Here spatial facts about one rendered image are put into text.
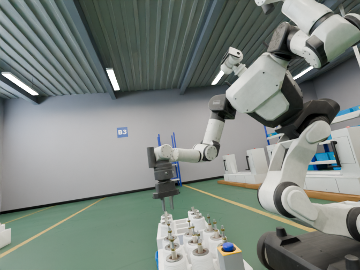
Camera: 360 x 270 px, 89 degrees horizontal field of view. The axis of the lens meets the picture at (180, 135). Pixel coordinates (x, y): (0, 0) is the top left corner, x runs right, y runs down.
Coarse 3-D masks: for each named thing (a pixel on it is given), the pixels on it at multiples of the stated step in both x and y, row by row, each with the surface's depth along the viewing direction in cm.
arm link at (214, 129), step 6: (210, 120) 102; (216, 120) 100; (210, 126) 101; (216, 126) 99; (222, 126) 101; (210, 132) 100; (216, 132) 99; (204, 138) 102; (210, 138) 99; (216, 138) 99; (210, 144) 98; (216, 144) 97; (210, 150) 94; (216, 150) 97; (210, 156) 94; (216, 156) 97
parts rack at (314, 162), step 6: (348, 114) 432; (354, 114) 420; (264, 126) 737; (276, 126) 746; (270, 138) 710; (318, 144) 515; (324, 144) 556; (312, 162) 539; (318, 162) 521; (324, 162) 504; (330, 162) 487
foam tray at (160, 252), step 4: (160, 252) 103; (184, 252) 99; (160, 256) 99; (160, 260) 94; (216, 260) 86; (244, 260) 83; (160, 264) 90; (188, 264) 86; (216, 264) 86; (244, 264) 80; (248, 264) 79; (160, 268) 86; (188, 268) 83; (216, 268) 79; (248, 268) 76; (252, 268) 76
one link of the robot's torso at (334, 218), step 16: (288, 192) 72; (304, 192) 73; (288, 208) 71; (304, 208) 71; (320, 208) 73; (336, 208) 79; (352, 208) 79; (304, 224) 85; (320, 224) 74; (336, 224) 77; (352, 224) 76
